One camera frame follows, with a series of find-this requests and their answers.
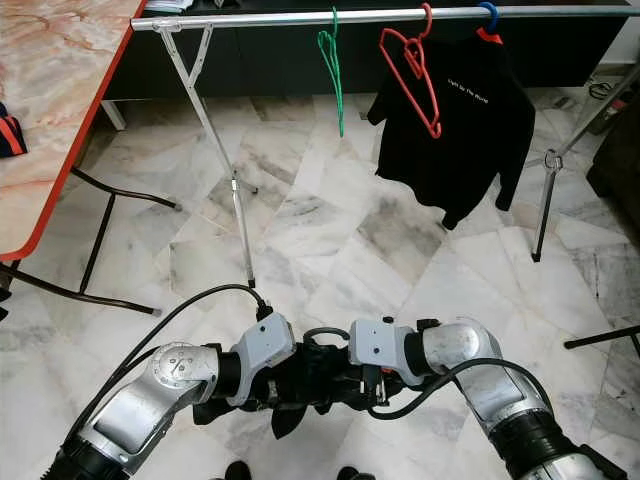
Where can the black plastic hanger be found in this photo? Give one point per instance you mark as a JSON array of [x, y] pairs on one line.
[[325, 329]]

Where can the plain black garment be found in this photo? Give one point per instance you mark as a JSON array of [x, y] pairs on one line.
[[285, 410]]

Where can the red plastic hanger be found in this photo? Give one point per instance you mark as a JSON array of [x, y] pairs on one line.
[[435, 128]]

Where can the navy garment red stripe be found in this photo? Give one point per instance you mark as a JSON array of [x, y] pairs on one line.
[[12, 135]]

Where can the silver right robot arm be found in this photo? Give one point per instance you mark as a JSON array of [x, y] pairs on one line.
[[460, 350]]

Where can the green plastic hanger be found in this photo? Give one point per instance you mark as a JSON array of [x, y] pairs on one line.
[[341, 100]]

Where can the blue plastic hanger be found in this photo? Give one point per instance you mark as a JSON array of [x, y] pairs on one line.
[[490, 4]]

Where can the black robot right foot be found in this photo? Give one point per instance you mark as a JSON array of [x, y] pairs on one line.
[[352, 474]]

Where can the black robot foot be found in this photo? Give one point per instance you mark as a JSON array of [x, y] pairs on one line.
[[352, 474], [237, 472]]

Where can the black robot left foot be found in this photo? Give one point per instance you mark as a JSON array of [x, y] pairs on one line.
[[237, 472]]

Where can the black shirt white print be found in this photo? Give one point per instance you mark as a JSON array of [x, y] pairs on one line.
[[470, 140]]

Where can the black TV console cabinet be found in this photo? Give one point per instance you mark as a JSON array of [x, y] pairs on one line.
[[260, 65]]

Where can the silver metal clothes rack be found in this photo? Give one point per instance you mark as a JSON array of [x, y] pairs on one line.
[[260, 20]]

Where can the marble table top red edge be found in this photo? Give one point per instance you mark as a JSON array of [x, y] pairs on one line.
[[60, 110]]

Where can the white paper stack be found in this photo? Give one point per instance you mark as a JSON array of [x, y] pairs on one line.
[[168, 5]]

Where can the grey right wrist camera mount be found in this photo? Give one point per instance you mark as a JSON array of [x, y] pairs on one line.
[[380, 350]]

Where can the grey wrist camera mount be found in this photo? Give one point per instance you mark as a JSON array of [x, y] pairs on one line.
[[265, 345], [380, 350]]

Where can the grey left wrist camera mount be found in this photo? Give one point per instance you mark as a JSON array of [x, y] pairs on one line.
[[265, 345]]

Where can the black metal table frame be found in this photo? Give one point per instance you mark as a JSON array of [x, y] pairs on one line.
[[97, 245]]

